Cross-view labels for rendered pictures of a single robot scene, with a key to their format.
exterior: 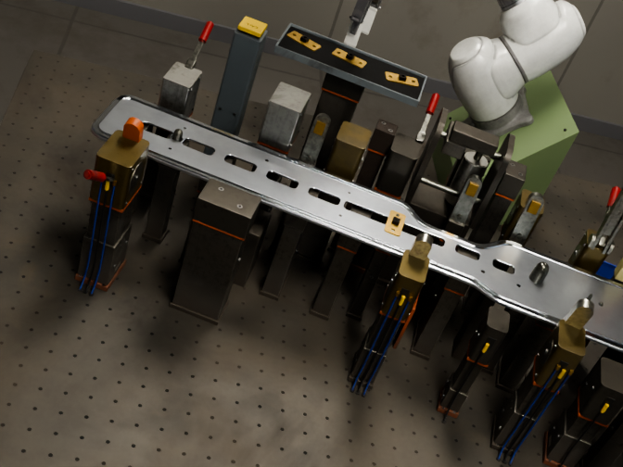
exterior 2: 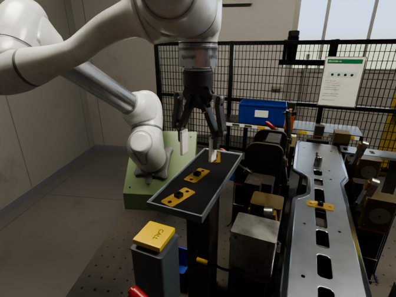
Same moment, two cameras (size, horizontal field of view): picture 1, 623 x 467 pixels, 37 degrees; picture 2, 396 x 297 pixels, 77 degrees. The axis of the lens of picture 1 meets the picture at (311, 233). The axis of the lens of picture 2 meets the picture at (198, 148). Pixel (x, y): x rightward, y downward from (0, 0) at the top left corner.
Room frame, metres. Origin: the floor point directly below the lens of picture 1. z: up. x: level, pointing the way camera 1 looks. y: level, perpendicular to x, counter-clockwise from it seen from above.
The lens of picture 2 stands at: (1.81, 0.64, 1.49)
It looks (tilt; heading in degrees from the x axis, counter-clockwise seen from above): 22 degrees down; 291
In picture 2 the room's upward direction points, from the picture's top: straight up
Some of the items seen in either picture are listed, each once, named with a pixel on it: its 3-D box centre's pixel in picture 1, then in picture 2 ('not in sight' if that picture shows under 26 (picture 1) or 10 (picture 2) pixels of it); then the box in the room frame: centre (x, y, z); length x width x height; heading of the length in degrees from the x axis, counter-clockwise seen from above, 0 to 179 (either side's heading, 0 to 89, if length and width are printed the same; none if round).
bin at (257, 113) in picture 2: not in sight; (262, 111); (2.00, -1.08, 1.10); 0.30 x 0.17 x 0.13; 3
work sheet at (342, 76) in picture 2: not in sight; (340, 82); (1.55, -1.18, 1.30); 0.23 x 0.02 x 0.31; 179
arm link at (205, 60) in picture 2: not in sight; (198, 57); (2.03, 0.06, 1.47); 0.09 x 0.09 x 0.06
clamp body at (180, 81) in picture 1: (171, 132); not in sight; (1.87, 0.42, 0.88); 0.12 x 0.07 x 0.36; 179
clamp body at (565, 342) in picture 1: (535, 395); (363, 192); (1.45, -0.57, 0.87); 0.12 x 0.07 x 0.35; 179
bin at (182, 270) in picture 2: not in sight; (178, 267); (2.12, 0.03, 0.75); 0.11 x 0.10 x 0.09; 89
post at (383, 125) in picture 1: (361, 190); (248, 230); (1.90, -0.08, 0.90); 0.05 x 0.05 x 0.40; 89
